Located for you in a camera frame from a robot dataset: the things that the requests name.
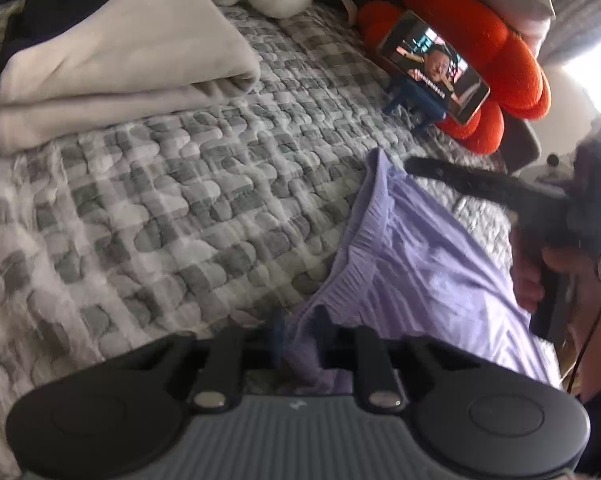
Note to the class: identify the purple pants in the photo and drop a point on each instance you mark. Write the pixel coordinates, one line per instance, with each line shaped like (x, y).
(420, 270)

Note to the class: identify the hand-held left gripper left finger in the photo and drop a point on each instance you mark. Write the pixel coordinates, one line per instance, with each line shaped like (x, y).
(225, 360)

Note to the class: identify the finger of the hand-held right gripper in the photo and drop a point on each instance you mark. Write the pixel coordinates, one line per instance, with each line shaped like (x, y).
(470, 180)

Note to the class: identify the grey checked quilted blanket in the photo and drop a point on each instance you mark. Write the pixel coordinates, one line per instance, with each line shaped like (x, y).
(180, 185)

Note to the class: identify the beige folded cloth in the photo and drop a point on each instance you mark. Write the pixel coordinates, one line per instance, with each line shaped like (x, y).
(120, 60)

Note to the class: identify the orange knot cushion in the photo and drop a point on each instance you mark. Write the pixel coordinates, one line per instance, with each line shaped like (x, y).
(460, 25)

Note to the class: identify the smartphone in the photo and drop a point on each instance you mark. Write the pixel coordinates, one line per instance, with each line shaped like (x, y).
(430, 65)

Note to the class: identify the blue phone stand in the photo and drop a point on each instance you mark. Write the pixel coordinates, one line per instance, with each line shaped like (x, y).
(410, 97)

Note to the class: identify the person's right hand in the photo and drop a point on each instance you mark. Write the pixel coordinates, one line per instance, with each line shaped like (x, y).
(525, 280)

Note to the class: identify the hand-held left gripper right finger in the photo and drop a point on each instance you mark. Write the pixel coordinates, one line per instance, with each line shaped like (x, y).
(375, 360)

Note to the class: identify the dark cloth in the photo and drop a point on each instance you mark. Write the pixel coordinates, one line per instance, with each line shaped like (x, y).
(35, 10)

